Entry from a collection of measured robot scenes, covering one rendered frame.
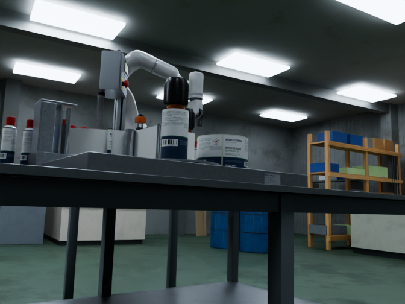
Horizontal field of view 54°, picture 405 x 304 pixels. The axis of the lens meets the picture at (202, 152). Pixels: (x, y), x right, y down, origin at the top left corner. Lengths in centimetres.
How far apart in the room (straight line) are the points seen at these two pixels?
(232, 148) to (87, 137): 62
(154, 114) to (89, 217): 410
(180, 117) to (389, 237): 639
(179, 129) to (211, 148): 23
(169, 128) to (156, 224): 924
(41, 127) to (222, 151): 68
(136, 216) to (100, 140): 613
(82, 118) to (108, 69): 809
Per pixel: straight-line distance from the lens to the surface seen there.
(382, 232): 749
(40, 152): 158
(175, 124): 126
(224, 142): 145
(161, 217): 1051
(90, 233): 754
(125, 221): 771
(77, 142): 171
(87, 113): 1007
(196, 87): 229
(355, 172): 891
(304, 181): 143
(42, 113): 160
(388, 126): 1062
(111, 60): 195
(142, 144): 162
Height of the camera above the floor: 76
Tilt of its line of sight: 8 degrees up
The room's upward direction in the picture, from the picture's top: 2 degrees clockwise
